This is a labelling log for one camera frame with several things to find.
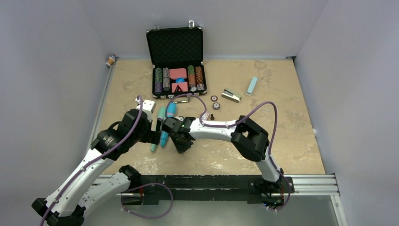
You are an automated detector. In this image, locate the light blue stapler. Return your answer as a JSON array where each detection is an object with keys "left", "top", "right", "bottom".
[{"left": 221, "top": 76, "right": 258, "bottom": 104}]

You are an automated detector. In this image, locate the red white staple box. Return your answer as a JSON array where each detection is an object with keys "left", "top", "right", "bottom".
[{"left": 201, "top": 112, "right": 210, "bottom": 121}]

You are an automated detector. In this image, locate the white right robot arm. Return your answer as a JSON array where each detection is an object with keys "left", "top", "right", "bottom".
[{"left": 161, "top": 115, "right": 283, "bottom": 192}]

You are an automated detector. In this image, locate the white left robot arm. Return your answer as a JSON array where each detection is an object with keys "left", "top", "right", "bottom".
[{"left": 32, "top": 106, "right": 160, "bottom": 226}]

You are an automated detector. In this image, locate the green marker pen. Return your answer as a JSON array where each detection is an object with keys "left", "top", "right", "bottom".
[{"left": 151, "top": 106, "right": 166, "bottom": 152}]

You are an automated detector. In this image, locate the blue marker pen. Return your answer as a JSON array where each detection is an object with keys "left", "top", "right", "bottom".
[{"left": 160, "top": 103, "right": 176, "bottom": 147}]

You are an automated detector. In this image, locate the brown poker chip top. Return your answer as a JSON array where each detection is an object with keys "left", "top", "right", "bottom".
[{"left": 210, "top": 95, "right": 218, "bottom": 102}]

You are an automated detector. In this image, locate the black poker chip case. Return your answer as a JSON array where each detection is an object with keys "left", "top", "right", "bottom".
[{"left": 146, "top": 20, "right": 207, "bottom": 99}]

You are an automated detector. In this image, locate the small bottle in corner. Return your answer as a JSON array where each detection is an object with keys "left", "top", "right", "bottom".
[{"left": 105, "top": 54, "right": 118, "bottom": 67}]

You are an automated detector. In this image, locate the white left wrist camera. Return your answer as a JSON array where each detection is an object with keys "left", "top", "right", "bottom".
[{"left": 135, "top": 97, "right": 156, "bottom": 122}]

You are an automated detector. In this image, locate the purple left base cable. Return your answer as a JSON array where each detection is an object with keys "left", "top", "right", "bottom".
[{"left": 120, "top": 183, "right": 174, "bottom": 219}]

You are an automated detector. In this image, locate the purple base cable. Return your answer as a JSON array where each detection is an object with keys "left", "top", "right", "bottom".
[
  {"left": 266, "top": 186, "right": 294, "bottom": 213},
  {"left": 120, "top": 183, "right": 174, "bottom": 219}
]

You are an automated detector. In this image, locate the black table frame rail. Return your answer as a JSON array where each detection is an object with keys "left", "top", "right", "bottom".
[{"left": 90, "top": 174, "right": 340, "bottom": 206}]

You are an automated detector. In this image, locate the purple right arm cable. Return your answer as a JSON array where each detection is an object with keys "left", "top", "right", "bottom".
[{"left": 165, "top": 93, "right": 285, "bottom": 178}]

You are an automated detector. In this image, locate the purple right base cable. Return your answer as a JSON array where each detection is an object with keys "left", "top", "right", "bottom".
[{"left": 266, "top": 186, "right": 294, "bottom": 213}]

